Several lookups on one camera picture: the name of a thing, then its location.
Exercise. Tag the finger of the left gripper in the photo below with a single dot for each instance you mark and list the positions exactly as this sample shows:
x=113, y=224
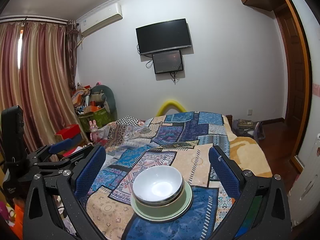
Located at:
x=61, y=146
x=82, y=156

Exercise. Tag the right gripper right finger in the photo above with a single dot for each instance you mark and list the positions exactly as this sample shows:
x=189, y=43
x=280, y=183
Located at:
x=261, y=208

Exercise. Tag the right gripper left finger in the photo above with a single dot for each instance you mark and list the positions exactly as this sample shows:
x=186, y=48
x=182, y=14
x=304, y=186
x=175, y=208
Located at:
x=60, y=214

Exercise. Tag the mint green plate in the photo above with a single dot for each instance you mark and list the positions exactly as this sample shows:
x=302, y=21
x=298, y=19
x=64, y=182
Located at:
x=162, y=212

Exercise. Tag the white patterned bowl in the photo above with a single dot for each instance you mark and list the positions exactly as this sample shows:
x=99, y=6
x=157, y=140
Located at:
x=158, y=185

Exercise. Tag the dark blue box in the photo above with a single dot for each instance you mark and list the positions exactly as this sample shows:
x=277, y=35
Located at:
x=75, y=141

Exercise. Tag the red box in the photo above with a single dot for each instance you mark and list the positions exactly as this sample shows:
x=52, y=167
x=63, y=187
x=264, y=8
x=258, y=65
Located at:
x=68, y=132

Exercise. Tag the pink rabbit toy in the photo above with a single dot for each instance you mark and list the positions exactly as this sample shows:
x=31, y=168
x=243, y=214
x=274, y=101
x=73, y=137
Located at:
x=93, y=130

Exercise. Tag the green box of clutter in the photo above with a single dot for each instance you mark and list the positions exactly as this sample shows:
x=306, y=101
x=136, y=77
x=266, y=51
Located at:
x=102, y=117

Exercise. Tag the grey green neck pillow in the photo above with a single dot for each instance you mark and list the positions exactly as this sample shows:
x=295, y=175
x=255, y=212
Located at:
x=104, y=97

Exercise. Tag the beige orange green blanket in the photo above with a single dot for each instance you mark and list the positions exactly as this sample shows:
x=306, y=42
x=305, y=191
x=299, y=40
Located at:
x=249, y=156

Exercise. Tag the bag on floor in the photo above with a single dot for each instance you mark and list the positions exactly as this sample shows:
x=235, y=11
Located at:
x=248, y=128

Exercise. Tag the striped brown curtain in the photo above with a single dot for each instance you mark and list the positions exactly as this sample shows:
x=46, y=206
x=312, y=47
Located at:
x=38, y=64

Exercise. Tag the patchwork patterned cloth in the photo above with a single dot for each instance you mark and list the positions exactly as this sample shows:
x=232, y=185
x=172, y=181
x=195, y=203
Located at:
x=180, y=140

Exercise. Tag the white air conditioner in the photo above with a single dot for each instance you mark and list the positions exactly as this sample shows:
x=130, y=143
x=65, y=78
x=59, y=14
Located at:
x=100, y=19

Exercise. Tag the brown wooden door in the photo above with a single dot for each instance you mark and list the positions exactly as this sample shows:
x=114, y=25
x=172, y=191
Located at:
x=298, y=73

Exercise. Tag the black wall television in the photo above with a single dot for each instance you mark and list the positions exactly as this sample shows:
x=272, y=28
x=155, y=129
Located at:
x=163, y=36

